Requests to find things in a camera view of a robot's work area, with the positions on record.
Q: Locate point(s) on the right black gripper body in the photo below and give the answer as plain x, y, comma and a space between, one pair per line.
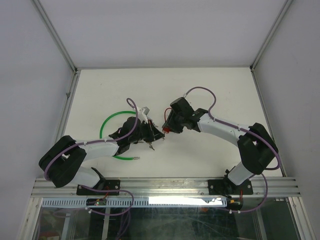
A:
180, 125

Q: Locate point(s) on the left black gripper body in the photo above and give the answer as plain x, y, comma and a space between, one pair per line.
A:
141, 129

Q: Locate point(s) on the red cable seal tag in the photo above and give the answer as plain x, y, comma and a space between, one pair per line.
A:
165, 128

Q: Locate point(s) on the green cable bike lock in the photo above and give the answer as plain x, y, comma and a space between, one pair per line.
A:
103, 127

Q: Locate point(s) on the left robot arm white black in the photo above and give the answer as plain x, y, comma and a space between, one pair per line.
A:
62, 163

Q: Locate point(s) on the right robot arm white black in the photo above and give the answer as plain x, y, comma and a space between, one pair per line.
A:
255, 145

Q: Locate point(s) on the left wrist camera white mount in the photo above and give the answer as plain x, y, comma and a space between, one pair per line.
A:
142, 114

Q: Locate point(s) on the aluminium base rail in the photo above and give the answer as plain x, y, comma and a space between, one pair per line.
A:
275, 187

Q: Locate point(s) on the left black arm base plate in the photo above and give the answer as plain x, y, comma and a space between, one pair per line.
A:
102, 185

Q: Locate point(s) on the grey slotted cable duct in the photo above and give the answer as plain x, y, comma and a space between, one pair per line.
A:
140, 202

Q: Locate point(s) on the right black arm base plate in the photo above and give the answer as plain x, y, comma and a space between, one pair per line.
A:
227, 189

